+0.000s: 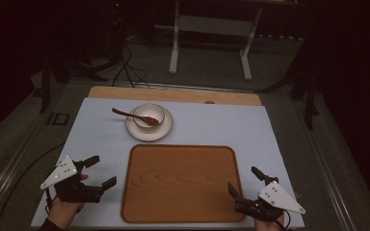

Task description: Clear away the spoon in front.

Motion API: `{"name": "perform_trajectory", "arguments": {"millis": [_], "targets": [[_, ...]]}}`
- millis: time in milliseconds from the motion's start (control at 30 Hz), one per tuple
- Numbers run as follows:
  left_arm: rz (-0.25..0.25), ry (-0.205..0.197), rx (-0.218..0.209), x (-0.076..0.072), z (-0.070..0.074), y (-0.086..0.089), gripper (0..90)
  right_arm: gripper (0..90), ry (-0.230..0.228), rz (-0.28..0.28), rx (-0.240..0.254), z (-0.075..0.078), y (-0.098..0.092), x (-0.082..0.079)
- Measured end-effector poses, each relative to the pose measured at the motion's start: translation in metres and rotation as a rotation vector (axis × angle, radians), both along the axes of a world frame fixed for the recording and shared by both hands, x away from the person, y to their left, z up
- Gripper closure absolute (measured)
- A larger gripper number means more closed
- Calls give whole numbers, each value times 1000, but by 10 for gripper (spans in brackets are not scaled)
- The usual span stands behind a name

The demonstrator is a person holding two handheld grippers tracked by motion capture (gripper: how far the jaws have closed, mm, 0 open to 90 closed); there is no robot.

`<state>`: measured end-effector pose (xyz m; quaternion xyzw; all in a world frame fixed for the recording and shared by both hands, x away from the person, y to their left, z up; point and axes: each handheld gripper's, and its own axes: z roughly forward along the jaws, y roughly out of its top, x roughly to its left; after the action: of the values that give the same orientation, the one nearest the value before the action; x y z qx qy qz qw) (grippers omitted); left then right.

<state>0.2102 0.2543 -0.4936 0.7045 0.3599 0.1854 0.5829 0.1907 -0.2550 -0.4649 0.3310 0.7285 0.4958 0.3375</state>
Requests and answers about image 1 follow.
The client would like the white saucer plate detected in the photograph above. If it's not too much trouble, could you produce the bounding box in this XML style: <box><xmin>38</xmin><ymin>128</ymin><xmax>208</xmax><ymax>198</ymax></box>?
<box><xmin>124</xmin><ymin>105</ymin><xmax>174</xmax><ymax>142</ymax></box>

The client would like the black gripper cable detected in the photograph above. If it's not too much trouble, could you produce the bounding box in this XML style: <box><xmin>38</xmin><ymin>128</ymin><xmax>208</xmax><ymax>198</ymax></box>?
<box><xmin>277</xmin><ymin>210</ymin><xmax>294</xmax><ymax>231</ymax></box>
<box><xmin>43</xmin><ymin>188</ymin><xmax>53</xmax><ymax>216</ymax></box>

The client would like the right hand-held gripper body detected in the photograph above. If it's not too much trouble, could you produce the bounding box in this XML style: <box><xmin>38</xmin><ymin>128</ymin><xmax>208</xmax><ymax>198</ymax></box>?
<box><xmin>234</xmin><ymin>181</ymin><xmax>306</xmax><ymax>223</ymax></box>

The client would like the person's left hand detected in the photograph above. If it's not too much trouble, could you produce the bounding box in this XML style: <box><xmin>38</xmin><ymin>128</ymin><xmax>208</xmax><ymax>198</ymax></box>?
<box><xmin>46</xmin><ymin>173</ymin><xmax>90</xmax><ymax>231</ymax></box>

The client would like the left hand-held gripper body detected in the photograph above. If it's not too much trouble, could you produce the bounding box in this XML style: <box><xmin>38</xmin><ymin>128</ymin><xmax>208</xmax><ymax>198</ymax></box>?
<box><xmin>40</xmin><ymin>156</ymin><xmax>105</xmax><ymax>204</ymax></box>

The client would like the black metal stand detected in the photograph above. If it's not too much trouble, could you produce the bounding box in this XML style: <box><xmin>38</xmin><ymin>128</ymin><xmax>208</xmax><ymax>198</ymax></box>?
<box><xmin>32</xmin><ymin>52</ymin><xmax>109</xmax><ymax>114</ymax></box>
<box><xmin>254</xmin><ymin>41</ymin><xmax>321</xmax><ymax>131</ymax></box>

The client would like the brown wooden spoon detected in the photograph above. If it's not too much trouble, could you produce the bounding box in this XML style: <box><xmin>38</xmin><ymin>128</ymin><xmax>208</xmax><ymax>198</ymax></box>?
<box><xmin>111</xmin><ymin>107</ymin><xmax>160</xmax><ymax>127</ymax></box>

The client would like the white ceramic bowl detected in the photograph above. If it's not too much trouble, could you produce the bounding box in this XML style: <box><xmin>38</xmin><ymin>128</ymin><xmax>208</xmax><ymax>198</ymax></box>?
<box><xmin>132</xmin><ymin>102</ymin><xmax>167</xmax><ymax>130</ymax></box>

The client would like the white metal table frame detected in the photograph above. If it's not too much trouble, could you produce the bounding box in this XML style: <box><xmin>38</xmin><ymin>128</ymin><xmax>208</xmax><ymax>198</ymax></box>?
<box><xmin>169</xmin><ymin>0</ymin><xmax>264</xmax><ymax>82</ymax></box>

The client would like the white table mat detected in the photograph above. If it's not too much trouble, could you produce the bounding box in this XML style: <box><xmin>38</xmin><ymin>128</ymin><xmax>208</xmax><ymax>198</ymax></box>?
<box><xmin>30</xmin><ymin>97</ymin><xmax>305</xmax><ymax>229</ymax></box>

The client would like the brown wooden tray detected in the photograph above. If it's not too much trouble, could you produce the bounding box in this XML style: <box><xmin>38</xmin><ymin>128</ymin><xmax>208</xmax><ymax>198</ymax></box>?
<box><xmin>120</xmin><ymin>143</ymin><xmax>247</xmax><ymax>224</ymax></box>

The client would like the person's right hand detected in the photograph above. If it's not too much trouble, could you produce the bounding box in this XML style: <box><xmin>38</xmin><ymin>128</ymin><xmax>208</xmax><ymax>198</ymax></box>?
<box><xmin>253</xmin><ymin>213</ymin><xmax>286</xmax><ymax>231</ymax></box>

